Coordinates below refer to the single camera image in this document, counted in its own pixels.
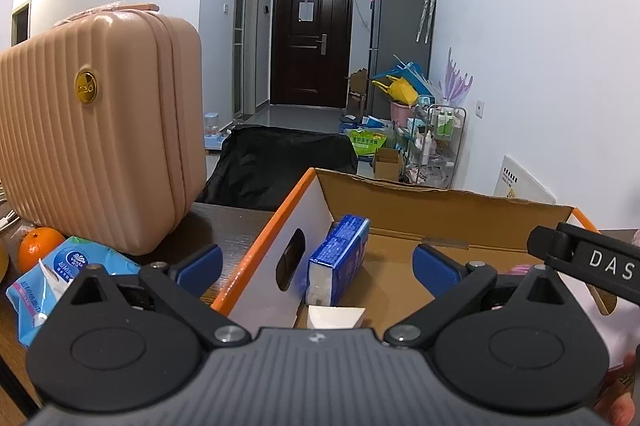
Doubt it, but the pink satin bow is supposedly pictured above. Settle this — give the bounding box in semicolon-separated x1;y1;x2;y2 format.
508;264;534;276

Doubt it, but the blue tissue pocket pack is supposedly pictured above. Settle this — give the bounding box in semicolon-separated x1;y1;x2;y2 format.
306;214;370;307

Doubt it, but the white wedge makeup sponge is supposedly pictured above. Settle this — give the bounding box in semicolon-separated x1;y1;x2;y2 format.
307;306;366;330

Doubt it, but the blue soft tissue pack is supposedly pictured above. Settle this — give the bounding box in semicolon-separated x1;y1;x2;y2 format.
6;237;140;348

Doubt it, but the person's right hand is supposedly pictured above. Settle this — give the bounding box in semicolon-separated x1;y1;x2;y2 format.
594;351;639;426

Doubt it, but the red cardboard box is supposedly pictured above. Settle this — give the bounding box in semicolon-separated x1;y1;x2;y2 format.
212;168;594;334

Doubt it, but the black chair back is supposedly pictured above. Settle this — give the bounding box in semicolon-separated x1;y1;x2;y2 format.
196;125;358;212

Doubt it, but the orange fruit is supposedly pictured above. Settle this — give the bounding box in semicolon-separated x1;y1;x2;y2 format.
17;227;65;273

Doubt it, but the pink ribbed suitcase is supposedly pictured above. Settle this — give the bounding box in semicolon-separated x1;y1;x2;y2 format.
1;4;206;255

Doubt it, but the purple decorative plant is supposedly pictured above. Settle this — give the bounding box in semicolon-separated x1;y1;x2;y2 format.
442;48;474;107

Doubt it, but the blue and yellow bags pile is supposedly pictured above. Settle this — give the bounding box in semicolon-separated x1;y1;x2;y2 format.
371;61;436;107

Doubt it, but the grey refrigerator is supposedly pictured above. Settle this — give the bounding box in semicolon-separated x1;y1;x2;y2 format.
367;0;434;119

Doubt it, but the dark brown door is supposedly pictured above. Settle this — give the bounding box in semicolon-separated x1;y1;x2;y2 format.
270;0;354;109

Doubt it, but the wire storage cart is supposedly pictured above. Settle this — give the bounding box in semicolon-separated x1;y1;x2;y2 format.
398;104;466;189

